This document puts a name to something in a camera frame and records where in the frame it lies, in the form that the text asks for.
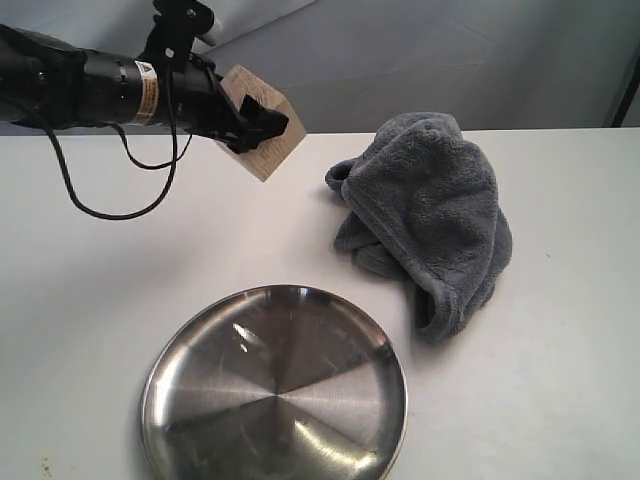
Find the light wooden cube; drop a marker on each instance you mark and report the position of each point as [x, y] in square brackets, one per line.
[270, 129]

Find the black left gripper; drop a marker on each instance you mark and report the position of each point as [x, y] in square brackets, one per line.
[196, 97]

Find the round stainless steel plate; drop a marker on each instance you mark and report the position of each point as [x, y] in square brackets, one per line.
[275, 382]

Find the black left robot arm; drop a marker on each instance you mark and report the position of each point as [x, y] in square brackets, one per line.
[48, 83]

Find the grey terry towel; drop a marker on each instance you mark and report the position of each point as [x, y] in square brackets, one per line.
[424, 209]

